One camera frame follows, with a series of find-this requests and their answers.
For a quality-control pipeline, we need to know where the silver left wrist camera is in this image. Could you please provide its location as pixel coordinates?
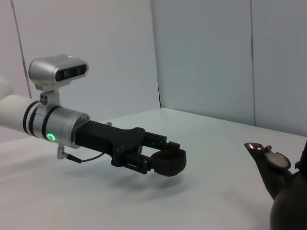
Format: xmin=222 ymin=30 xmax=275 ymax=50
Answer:
xmin=28 ymin=55 xmax=89 ymax=115

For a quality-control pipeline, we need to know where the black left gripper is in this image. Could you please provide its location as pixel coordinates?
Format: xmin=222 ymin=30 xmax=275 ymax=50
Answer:
xmin=74 ymin=121 xmax=181 ymax=174

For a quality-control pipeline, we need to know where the left wrist connector cable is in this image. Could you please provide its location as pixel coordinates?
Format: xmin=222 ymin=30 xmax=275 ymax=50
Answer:
xmin=57 ymin=143 xmax=113 ymax=165

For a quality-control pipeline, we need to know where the dark small teacup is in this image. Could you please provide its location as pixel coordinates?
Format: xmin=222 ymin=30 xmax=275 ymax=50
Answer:
xmin=151 ymin=149 xmax=187 ymax=177

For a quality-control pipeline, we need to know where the black round teapot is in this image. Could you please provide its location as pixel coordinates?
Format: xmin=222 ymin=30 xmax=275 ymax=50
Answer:
xmin=244 ymin=140 xmax=307 ymax=230

